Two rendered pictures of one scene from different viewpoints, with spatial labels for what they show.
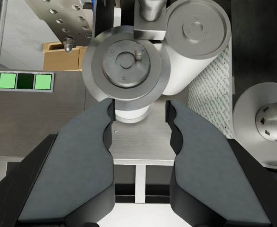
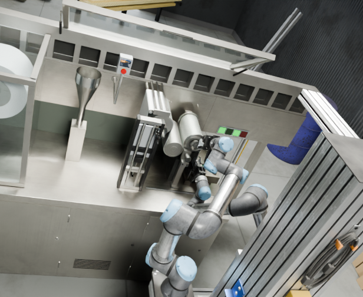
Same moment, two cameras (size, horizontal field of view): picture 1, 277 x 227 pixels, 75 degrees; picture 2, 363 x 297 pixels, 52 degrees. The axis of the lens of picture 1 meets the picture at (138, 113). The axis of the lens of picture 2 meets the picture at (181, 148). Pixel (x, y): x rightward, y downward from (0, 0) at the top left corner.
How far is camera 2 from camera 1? 2.10 m
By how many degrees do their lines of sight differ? 34
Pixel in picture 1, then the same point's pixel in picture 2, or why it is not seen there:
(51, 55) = not seen: hidden behind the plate
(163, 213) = (187, 66)
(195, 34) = (174, 148)
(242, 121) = (169, 126)
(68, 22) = (203, 152)
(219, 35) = (167, 147)
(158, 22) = (185, 152)
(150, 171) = (185, 78)
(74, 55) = not seen: hidden behind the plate
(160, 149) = (179, 93)
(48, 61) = not seen: hidden behind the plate
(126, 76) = (196, 142)
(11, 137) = (243, 111)
